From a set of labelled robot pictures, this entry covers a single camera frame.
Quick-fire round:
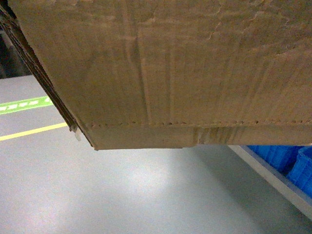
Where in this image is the blue plastic crate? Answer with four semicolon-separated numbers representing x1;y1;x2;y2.
287;146;312;198
248;145;303;174

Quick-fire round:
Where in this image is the large cardboard box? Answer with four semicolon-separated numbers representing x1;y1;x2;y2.
0;0;312;150

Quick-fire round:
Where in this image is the blue plastic crate front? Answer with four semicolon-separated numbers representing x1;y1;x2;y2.
248;145;303;174

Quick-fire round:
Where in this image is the stainless steel shelf rack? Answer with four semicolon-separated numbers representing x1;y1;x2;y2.
229;145;312;219

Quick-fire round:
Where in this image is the blue plastic crate right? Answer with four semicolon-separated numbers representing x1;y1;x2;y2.
287;146;312;198

